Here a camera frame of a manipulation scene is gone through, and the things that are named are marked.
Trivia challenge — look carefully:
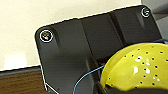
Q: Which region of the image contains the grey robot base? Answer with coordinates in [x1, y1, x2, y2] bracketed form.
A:
[34, 4, 165, 94]

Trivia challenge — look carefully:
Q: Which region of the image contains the yellow plastic bowl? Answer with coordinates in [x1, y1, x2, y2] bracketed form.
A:
[99, 43, 168, 92]

